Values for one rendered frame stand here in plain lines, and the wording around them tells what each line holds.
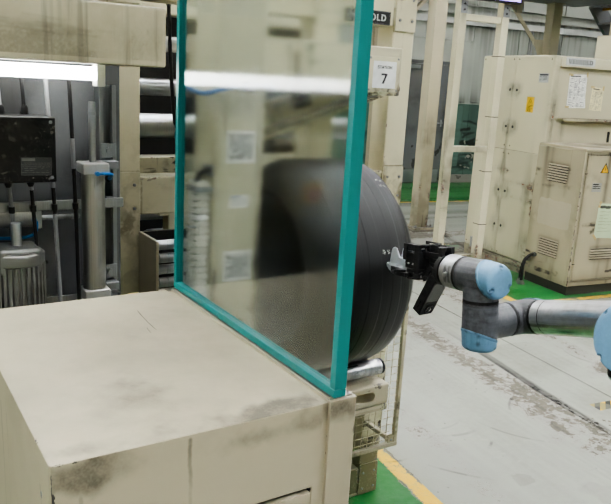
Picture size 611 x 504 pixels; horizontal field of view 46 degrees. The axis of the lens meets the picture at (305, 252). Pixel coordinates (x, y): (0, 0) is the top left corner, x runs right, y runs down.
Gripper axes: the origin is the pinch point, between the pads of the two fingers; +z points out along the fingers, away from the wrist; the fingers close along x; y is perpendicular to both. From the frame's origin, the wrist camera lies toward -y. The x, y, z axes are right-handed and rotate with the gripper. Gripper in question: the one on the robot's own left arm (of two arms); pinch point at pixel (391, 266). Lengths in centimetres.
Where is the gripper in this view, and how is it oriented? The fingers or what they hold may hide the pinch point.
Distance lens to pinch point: 176.3
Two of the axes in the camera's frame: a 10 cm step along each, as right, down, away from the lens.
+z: -5.3, -1.3, 8.4
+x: -8.5, 0.8, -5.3
